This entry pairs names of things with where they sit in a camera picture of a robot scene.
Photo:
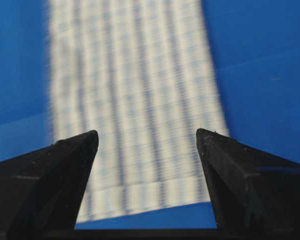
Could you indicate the white blue striped towel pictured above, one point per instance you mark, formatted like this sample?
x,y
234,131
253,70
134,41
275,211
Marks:
x,y
140,73

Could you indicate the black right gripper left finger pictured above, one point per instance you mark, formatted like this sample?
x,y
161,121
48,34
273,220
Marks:
x,y
42,190

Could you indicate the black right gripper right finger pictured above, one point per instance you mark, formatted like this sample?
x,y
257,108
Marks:
x,y
254,194

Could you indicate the blue table cloth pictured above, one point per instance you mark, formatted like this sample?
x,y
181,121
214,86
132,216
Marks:
x,y
255,50

